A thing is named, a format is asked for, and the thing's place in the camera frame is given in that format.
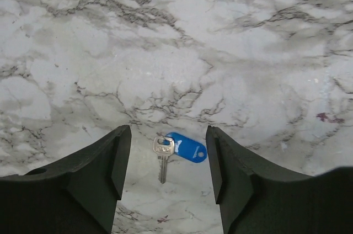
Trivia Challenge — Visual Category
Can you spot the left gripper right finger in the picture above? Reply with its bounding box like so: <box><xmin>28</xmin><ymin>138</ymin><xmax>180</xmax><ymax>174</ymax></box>
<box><xmin>206</xmin><ymin>126</ymin><xmax>352</xmax><ymax>233</ymax></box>

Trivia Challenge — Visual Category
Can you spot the key with blue tag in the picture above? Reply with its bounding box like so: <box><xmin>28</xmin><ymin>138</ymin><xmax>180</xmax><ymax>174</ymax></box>
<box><xmin>152</xmin><ymin>132</ymin><xmax>207</xmax><ymax>184</ymax></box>

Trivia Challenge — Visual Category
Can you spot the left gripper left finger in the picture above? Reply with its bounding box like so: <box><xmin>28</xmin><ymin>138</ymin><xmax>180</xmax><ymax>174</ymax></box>
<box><xmin>1</xmin><ymin>125</ymin><xmax>131</xmax><ymax>233</ymax></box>

